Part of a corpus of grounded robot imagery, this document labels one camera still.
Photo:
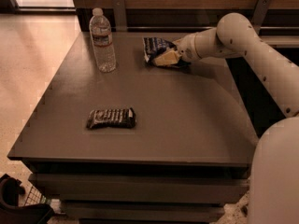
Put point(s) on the wire mesh basket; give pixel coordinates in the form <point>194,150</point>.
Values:
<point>35,197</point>

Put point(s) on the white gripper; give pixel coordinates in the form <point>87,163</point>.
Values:
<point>187,49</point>

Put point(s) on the blue chip bag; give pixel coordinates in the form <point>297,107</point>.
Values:
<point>154,46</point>

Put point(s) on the lower grey table drawer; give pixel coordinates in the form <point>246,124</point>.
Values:
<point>143,212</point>

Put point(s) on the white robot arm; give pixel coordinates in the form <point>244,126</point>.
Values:
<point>274,179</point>

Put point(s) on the grey metal bracket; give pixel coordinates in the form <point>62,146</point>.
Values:
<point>119,10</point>
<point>259,14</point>

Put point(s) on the grey left metal bracket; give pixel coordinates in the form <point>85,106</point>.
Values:
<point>119,10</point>

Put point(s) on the grey right metal bracket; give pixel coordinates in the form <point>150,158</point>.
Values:
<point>259,14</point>

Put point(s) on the clear plastic water bottle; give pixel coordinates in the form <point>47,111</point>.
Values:
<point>101,36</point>

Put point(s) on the grey table drawer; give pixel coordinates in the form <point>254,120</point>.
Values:
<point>143,212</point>
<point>139,189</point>

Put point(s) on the dark chocolate bar wrapper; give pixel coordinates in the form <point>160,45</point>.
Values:
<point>113,118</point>

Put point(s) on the upper grey table drawer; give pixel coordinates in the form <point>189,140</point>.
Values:
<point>139,189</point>

